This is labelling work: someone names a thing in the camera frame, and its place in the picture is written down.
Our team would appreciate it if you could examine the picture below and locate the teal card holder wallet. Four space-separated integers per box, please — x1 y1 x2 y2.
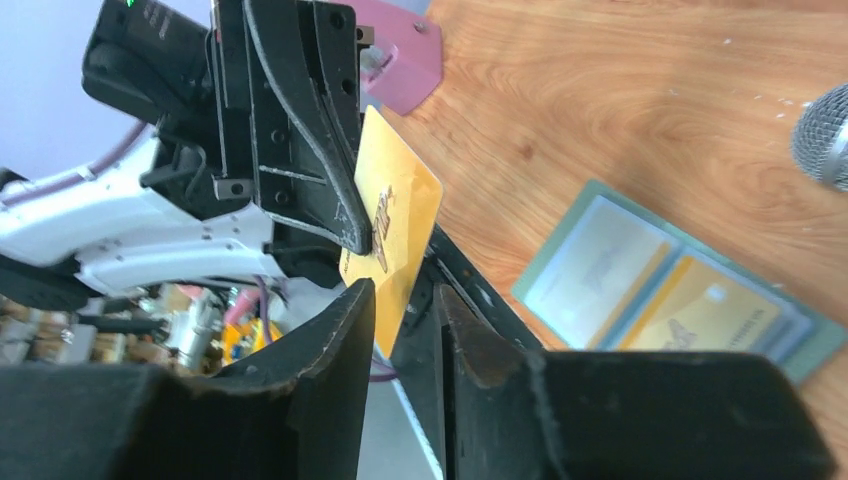
512 180 847 383

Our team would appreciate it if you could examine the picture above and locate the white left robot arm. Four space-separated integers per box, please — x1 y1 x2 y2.
1 1 373 311

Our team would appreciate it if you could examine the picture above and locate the black handheld microphone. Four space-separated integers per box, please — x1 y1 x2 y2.
790 84 847 193

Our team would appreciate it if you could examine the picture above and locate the gold VIP card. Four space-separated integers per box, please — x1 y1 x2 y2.
339 106 443 358

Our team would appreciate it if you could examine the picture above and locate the pink metronome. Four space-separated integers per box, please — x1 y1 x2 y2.
347 0 443 115

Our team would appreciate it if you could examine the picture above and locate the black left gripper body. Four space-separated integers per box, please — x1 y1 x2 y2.
82 1 344 275

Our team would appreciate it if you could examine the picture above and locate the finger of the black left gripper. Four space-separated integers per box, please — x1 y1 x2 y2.
243 1 372 254

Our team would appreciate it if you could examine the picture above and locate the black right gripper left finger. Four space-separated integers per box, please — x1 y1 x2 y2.
1 279 375 479

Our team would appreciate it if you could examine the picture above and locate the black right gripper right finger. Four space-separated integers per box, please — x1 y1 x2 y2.
433 285 836 479

